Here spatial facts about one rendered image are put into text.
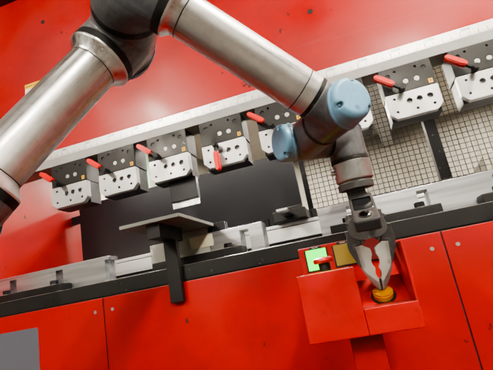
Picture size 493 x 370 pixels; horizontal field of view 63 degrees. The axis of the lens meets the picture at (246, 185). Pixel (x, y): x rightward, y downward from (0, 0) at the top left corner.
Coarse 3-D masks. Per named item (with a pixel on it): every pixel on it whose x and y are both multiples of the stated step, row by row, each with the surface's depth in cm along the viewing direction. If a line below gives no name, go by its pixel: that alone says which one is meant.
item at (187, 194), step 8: (192, 176) 137; (176, 184) 138; (184, 184) 137; (192, 184) 136; (176, 192) 137; (184, 192) 137; (192, 192) 136; (176, 200) 137; (184, 200) 137; (192, 200) 136; (176, 208) 137
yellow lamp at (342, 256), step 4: (340, 244) 89; (344, 244) 88; (336, 248) 89; (340, 248) 88; (344, 248) 88; (336, 252) 88; (340, 252) 88; (344, 252) 88; (348, 252) 88; (336, 256) 88; (340, 256) 88; (344, 256) 88; (348, 256) 88; (336, 260) 88; (340, 260) 88; (344, 260) 88; (348, 260) 87; (352, 260) 87; (340, 264) 88; (344, 264) 88
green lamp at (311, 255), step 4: (320, 248) 89; (324, 248) 89; (308, 252) 90; (312, 252) 90; (316, 252) 89; (320, 252) 89; (324, 252) 89; (308, 256) 90; (312, 256) 89; (316, 256) 89; (320, 256) 89; (324, 256) 89; (308, 260) 89; (312, 260) 89; (308, 264) 89; (312, 264) 89; (316, 264) 89; (312, 268) 89; (316, 268) 89
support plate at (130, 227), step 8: (168, 216) 107; (176, 216) 106; (184, 216) 109; (136, 224) 109; (144, 224) 108; (152, 224) 110; (168, 224) 114; (176, 224) 116; (184, 224) 118; (192, 224) 121; (200, 224) 123; (208, 224) 126; (136, 232) 117; (144, 232) 119; (184, 232) 132
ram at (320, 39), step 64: (64, 0) 165; (256, 0) 140; (320, 0) 134; (384, 0) 127; (448, 0) 122; (0, 64) 168; (192, 64) 142; (320, 64) 129; (384, 64) 123; (192, 128) 139
